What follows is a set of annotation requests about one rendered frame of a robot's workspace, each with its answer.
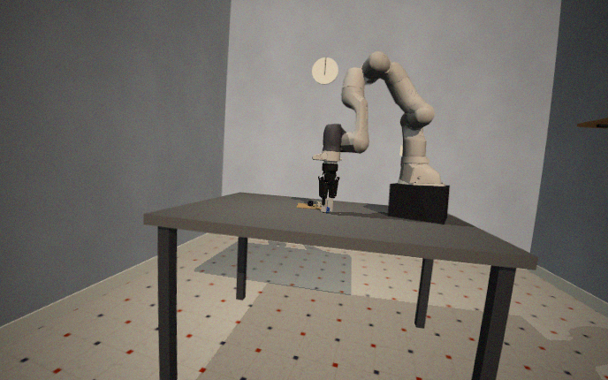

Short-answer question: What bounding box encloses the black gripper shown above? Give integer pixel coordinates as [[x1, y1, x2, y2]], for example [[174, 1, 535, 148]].
[[318, 163, 339, 212]]

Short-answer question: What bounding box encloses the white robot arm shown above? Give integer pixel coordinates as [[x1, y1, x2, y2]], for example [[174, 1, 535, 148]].
[[312, 51, 445, 186]]

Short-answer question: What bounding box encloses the orange flat mat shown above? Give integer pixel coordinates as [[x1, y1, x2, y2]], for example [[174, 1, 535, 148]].
[[297, 203, 322, 209]]

